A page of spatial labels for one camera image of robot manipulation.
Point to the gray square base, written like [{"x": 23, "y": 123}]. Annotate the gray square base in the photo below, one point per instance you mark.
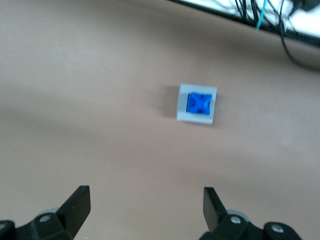
[{"x": 182, "y": 100}]

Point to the brown table cover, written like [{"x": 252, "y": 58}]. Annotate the brown table cover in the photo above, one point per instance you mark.
[{"x": 100, "y": 100}]

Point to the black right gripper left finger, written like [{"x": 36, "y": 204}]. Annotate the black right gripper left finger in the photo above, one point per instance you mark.
[{"x": 72, "y": 215}]

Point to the blue plastic part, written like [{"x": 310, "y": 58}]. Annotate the blue plastic part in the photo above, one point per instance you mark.
[{"x": 198, "y": 103}]

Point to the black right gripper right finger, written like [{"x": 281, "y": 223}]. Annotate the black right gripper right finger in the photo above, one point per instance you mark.
[{"x": 215, "y": 220}]

